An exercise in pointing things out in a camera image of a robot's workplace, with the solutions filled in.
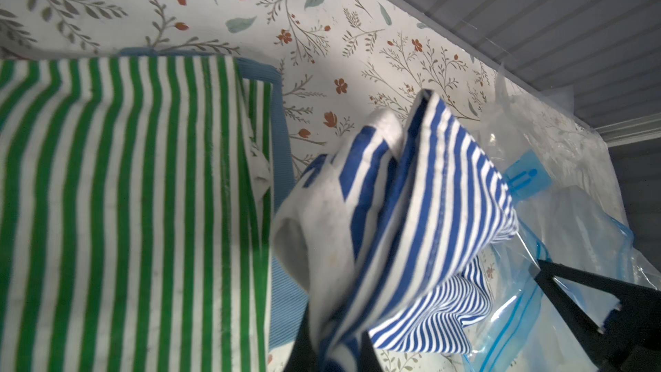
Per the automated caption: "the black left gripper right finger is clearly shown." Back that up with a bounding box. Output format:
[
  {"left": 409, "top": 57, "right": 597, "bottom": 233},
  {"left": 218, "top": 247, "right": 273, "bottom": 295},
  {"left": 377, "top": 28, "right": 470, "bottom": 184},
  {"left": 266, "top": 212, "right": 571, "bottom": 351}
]
[{"left": 357, "top": 331, "right": 383, "bottom": 372}]

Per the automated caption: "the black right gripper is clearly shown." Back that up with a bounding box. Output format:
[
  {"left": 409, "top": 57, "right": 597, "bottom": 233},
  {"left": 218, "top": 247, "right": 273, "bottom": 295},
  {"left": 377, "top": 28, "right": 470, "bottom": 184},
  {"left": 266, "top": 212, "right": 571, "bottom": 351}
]
[{"left": 529, "top": 260, "right": 660, "bottom": 371}]

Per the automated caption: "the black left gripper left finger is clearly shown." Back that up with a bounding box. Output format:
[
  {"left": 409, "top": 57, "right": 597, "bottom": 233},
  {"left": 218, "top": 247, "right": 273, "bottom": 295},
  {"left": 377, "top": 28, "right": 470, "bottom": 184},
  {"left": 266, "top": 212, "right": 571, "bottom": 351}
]
[{"left": 283, "top": 307, "right": 318, "bottom": 372}]

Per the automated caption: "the blue garment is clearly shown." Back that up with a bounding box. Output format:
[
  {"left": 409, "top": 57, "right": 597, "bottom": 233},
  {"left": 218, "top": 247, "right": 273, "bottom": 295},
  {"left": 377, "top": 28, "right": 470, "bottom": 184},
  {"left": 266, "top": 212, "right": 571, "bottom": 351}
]
[{"left": 115, "top": 47, "right": 311, "bottom": 352}]

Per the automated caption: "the navy white striped garment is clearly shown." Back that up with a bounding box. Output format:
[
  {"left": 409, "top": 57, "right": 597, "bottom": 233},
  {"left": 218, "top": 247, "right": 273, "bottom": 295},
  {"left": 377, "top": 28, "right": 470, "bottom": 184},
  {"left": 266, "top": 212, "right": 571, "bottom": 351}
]
[{"left": 270, "top": 90, "right": 518, "bottom": 371}]

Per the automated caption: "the vacuum bag with navy striped garment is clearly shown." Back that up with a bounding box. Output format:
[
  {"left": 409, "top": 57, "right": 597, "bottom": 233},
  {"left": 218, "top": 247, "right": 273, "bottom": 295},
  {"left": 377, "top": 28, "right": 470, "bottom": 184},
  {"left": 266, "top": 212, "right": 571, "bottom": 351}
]
[{"left": 463, "top": 75, "right": 660, "bottom": 371}]

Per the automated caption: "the green white striped garment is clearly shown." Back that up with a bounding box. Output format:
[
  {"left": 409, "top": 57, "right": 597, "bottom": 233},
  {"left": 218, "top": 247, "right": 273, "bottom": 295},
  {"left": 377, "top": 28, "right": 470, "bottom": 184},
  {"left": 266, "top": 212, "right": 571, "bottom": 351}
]
[{"left": 0, "top": 55, "right": 275, "bottom": 372}]

